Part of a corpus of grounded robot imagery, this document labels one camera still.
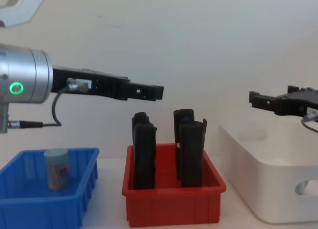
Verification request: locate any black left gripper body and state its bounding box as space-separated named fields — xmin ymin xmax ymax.
xmin=50 ymin=66 xmax=132 ymax=102

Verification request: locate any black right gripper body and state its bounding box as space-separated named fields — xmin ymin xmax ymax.
xmin=277 ymin=85 xmax=318 ymax=117

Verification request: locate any black rolled cylinder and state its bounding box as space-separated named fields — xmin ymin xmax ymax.
xmin=177 ymin=118 xmax=208 ymax=188
xmin=133 ymin=122 xmax=158 ymax=190
xmin=131 ymin=111 xmax=151 ymax=130
xmin=173 ymin=108 xmax=195 ymax=146

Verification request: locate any white plastic bin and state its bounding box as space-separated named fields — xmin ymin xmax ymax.
xmin=218 ymin=121 xmax=318 ymax=225

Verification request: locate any clear jar with blue lid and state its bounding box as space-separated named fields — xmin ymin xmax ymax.
xmin=43 ymin=148 xmax=70 ymax=191

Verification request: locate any red plastic bin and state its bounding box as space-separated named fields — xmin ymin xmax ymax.
xmin=122 ymin=143 xmax=227 ymax=225

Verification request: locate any blue plastic bin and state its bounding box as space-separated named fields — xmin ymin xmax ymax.
xmin=0 ymin=147 xmax=100 ymax=229

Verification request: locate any thin dark right gripper cable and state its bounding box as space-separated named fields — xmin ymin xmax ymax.
xmin=300 ymin=113 xmax=318 ymax=135

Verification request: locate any thin dark gripper cable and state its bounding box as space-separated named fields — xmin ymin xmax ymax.
xmin=300 ymin=113 xmax=318 ymax=135
xmin=6 ymin=77 xmax=90 ymax=129

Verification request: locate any thin dark left gripper cable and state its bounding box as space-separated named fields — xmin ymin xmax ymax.
xmin=6 ymin=77 xmax=90 ymax=129

